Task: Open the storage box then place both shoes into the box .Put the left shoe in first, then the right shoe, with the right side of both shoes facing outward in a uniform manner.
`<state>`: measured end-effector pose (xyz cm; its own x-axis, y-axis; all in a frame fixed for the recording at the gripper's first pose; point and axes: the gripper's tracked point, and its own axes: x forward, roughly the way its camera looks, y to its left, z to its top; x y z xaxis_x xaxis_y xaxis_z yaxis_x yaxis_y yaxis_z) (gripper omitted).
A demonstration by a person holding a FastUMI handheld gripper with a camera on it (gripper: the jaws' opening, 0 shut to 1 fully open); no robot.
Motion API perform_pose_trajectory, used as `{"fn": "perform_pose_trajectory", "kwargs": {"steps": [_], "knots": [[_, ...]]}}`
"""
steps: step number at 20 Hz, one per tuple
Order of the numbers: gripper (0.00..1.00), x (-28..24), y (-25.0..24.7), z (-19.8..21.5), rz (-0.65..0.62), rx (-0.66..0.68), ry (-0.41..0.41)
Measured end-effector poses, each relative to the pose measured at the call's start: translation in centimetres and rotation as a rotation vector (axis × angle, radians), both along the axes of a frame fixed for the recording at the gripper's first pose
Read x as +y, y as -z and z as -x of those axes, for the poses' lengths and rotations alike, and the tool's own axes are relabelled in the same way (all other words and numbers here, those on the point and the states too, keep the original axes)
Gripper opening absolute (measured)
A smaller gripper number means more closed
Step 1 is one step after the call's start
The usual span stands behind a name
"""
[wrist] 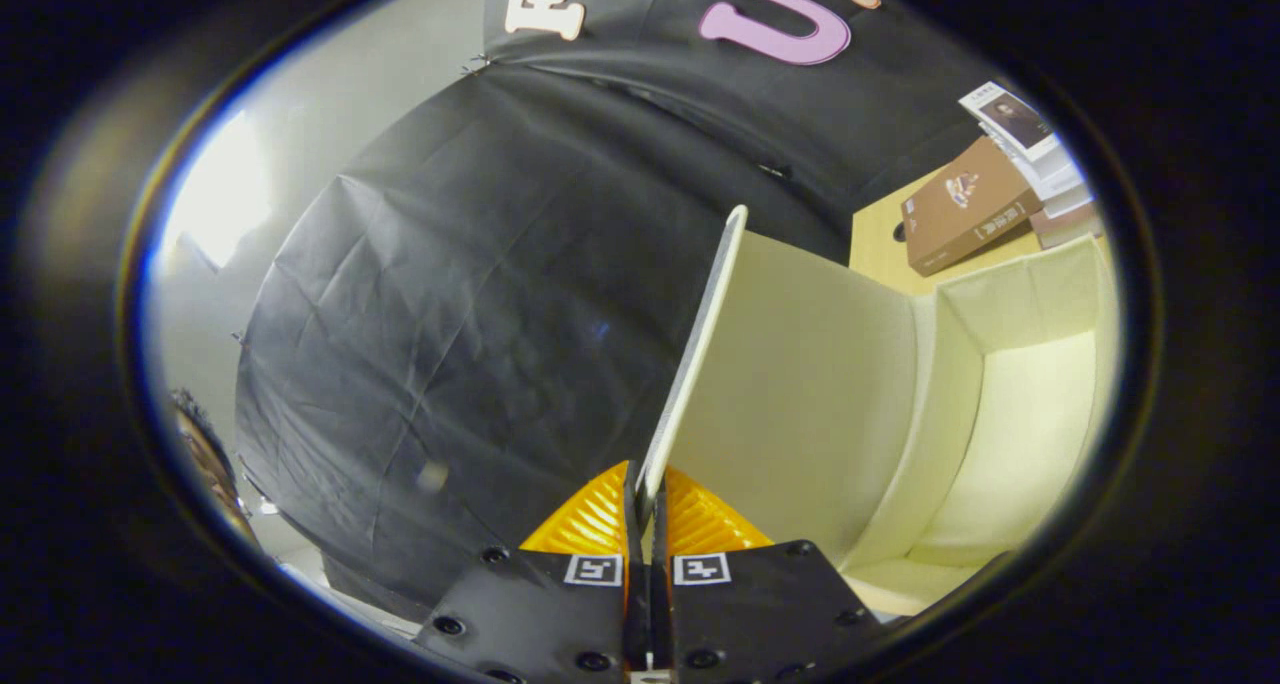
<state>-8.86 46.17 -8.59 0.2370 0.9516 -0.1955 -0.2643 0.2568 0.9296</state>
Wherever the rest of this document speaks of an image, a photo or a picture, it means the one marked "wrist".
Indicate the beige storage box lid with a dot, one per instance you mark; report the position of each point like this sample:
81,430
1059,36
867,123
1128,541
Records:
800,394

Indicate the brown cover book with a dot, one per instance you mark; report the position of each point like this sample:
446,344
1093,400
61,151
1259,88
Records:
965,209

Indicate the pale pink book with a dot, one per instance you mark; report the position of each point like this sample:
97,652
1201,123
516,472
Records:
1070,224

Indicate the white portrait cover book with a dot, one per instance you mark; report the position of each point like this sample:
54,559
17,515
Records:
1015,119

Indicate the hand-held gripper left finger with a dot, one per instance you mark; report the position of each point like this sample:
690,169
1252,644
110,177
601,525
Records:
633,614

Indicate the beige fabric storage box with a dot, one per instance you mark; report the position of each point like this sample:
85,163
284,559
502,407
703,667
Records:
1030,434

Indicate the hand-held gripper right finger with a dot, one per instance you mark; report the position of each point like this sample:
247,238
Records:
660,614

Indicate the black backdrop cloth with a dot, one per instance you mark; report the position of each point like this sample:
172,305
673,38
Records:
450,314

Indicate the plain white book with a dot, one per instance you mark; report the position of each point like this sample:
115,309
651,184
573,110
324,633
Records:
1060,179

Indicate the ceiling light panel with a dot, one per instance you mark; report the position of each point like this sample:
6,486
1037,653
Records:
220,189

